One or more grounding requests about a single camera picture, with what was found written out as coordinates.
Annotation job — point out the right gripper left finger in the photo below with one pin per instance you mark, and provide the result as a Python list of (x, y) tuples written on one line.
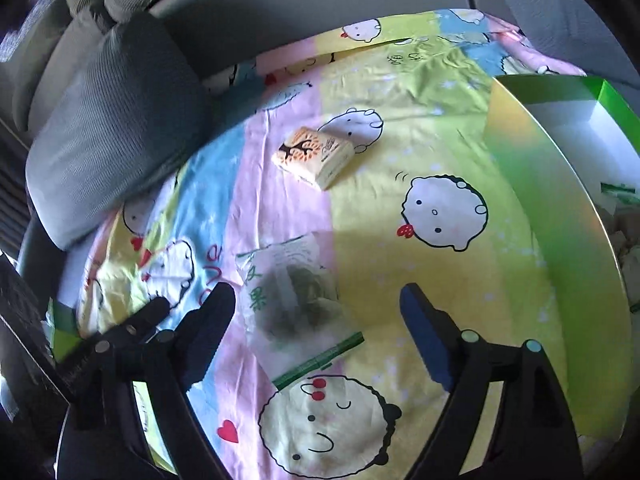
[(102, 436)]

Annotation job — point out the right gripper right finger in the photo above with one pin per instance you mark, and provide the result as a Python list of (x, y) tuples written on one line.
[(534, 436)]

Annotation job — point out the colourful cartoon bed sheet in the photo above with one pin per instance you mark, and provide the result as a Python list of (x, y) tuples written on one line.
[(422, 201)]

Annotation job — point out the grey sofa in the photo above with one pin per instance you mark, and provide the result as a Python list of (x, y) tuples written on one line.
[(43, 42)]

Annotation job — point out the grey throw pillow left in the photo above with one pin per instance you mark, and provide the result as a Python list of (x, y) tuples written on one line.
[(133, 113)]

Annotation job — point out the orange tissue pack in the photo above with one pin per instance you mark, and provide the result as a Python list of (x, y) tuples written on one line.
[(313, 156)]

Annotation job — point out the green white cardboard box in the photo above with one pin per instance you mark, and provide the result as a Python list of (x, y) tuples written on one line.
[(557, 139)]

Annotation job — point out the grey throw pillow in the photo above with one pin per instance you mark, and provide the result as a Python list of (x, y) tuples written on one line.
[(571, 30), (133, 113)]

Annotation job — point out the grey throw pillow right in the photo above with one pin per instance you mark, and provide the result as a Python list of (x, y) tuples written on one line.
[(571, 30)]

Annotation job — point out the clear plastic snack bag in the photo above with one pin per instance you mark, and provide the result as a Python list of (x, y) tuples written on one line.
[(294, 320)]

